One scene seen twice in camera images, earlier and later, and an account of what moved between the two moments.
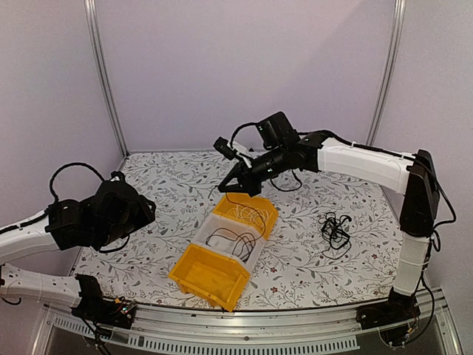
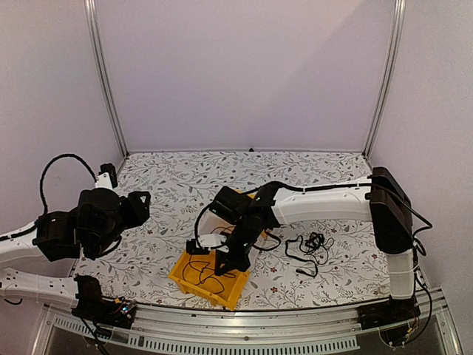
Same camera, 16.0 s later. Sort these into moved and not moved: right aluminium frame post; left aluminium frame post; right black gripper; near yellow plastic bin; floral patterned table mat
Moved: right black gripper
Not moved: near yellow plastic bin; left aluminium frame post; right aluminium frame post; floral patterned table mat
